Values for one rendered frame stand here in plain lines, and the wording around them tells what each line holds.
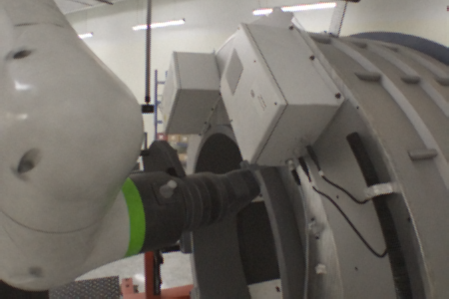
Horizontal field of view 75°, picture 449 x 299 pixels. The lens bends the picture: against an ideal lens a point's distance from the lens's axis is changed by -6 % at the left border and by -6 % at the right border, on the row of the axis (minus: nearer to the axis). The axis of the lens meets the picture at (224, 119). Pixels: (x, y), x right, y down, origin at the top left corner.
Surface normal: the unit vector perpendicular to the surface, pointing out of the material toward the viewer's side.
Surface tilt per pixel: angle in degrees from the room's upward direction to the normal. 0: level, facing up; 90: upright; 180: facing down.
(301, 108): 132
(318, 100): 42
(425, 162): 54
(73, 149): 96
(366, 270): 90
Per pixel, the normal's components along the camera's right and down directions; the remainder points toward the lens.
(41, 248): 0.22, 0.55
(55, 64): 0.11, -0.77
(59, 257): 0.48, 0.58
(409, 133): 0.27, -0.59
